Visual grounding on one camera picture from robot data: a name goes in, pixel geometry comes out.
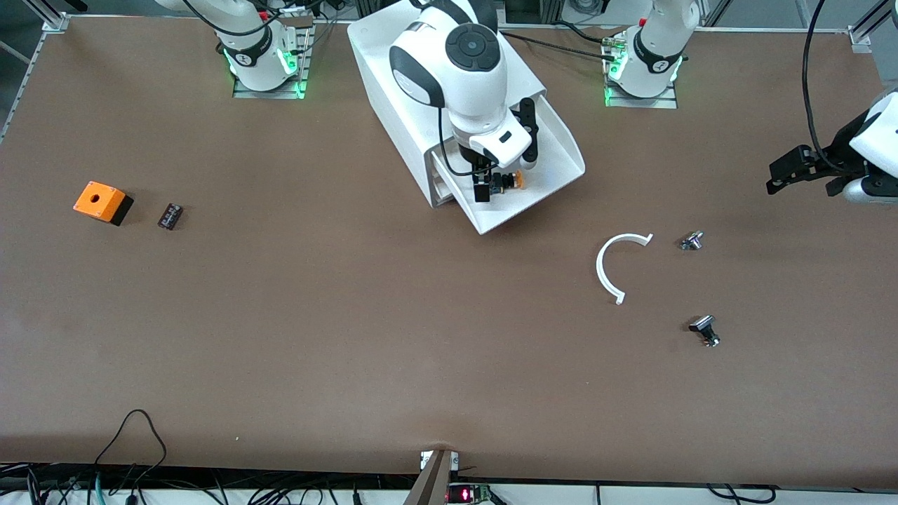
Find orange push button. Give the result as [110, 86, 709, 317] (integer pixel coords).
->
[491, 170, 526, 196]

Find white plastic drawer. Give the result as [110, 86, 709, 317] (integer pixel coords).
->
[438, 95, 587, 236]
[429, 151, 457, 184]
[434, 175, 467, 208]

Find white drawer cabinet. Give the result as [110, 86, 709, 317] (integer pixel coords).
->
[347, 0, 548, 209]

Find device with red display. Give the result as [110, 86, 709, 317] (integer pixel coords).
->
[447, 483, 495, 505]

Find orange box with black base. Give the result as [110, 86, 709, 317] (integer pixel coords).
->
[73, 181, 135, 227]

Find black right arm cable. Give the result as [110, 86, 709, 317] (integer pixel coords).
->
[438, 98, 485, 177]

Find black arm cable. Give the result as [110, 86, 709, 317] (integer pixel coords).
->
[802, 0, 898, 173]
[438, 98, 485, 177]

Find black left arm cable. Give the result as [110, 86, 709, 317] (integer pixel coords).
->
[802, 0, 898, 173]

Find aluminium frame corner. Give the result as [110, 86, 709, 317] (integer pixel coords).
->
[847, 0, 898, 54]

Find white semicircular bracket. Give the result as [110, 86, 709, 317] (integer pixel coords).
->
[596, 233, 654, 306]

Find black cables behind cabinet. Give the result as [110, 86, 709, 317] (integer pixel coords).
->
[498, 29, 632, 60]

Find black switch with grey cap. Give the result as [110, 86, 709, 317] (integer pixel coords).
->
[688, 315, 721, 349]

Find grey metal stand post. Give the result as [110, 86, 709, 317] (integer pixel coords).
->
[402, 449, 455, 505]

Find looped thin black cable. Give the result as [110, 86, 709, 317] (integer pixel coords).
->
[95, 410, 168, 485]

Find aluminium table edge rail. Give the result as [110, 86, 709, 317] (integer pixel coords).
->
[0, 13, 71, 144]

